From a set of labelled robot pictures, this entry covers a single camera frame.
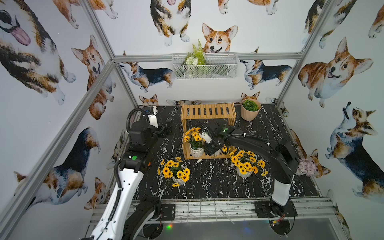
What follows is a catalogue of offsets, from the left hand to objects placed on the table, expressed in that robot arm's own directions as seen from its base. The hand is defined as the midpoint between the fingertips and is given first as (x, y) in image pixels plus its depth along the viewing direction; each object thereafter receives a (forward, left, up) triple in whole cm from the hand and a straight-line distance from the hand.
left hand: (164, 116), depth 70 cm
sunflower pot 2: (-18, -3, -23) cm, 29 cm away
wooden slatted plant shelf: (+9, -19, -8) cm, 22 cm away
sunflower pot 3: (-3, -14, -18) cm, 23 cm away
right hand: (-5, -20, -24) cm, 32 cm away
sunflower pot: (-17, -39, -18) cm, 46 cm away
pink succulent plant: (-17, -72, -23) cm, 77 cm away
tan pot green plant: (+24, -52, -23) cm, 61 cm away
